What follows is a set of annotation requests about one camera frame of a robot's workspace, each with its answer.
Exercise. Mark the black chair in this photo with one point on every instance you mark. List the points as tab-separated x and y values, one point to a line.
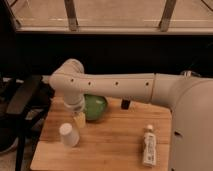
22	105

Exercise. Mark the white squeeze bottle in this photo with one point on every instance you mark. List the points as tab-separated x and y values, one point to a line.
149	152

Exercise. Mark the wooden board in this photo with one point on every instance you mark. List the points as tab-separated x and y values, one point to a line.
113	143

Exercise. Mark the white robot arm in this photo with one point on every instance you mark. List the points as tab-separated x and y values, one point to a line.
189	98

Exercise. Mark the green bowl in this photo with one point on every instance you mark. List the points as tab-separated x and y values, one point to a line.
95	107

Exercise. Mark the black eraser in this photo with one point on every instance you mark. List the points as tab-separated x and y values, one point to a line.
125	104

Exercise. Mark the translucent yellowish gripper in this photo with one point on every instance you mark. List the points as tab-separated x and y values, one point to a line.
80	120

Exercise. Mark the white ceramic cup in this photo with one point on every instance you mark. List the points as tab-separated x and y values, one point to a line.
69	135

